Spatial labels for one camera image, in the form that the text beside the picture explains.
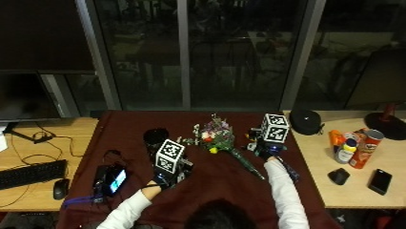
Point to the person's left hand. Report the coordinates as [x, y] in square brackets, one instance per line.
[185, 168]

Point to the black round zip case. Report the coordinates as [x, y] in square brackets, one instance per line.
[306, 122]

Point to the white left glove marker cube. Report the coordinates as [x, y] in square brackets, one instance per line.
[169, 155]

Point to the black computer monitor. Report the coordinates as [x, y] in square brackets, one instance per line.
[25, 95]

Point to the white bottle blue cap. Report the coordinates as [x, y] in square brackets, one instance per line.
[345, 152]

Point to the black lamp base red stem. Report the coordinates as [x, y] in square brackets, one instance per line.
[386, 124]

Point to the mixed flower bouquet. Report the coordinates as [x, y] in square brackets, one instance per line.
[218, 136]

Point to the dark red tablecloth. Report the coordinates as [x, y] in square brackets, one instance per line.
[210, 191]

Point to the white right glove marker cube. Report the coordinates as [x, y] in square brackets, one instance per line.
[274, 128]

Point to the white glove marker cube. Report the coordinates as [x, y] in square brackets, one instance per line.
[169, 155]
[274, 128]

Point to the black ergonomic mouse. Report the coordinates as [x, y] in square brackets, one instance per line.
[338, 176]

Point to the black keyboard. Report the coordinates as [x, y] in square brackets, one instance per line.
[32, 173]

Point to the black smartphone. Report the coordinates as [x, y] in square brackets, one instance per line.
[379, 181]

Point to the red chip can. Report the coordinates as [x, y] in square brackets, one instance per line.
[366, 149]

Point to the person's right hand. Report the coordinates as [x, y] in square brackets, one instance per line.
[270, 150]

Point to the grey window frame post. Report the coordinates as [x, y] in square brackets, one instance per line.
[184, 54]
[98, 54]
[302, 54]

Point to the smartphone with lit screen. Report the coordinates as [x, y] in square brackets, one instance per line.
[116, 180]

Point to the orange bottle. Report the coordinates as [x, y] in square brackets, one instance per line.
[335, 138]

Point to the black computer mouse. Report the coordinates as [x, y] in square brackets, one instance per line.
[60, 189]

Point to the white paper sheet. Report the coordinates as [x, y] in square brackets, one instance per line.
[1, 140]

